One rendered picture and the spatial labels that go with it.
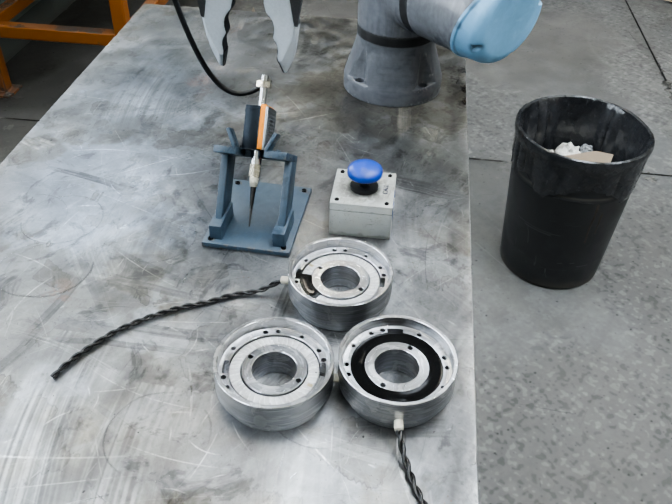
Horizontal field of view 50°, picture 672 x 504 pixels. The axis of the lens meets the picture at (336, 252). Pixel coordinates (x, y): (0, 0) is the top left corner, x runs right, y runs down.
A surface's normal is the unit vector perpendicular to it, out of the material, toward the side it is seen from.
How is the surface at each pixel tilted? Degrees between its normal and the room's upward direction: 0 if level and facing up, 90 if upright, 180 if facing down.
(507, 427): 0
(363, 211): 90
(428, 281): 0
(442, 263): 0
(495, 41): 97
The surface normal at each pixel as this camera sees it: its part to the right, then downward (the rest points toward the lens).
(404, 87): 0.14, 0.38
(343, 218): -0.13, 0.63
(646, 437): 0.02, -0.77
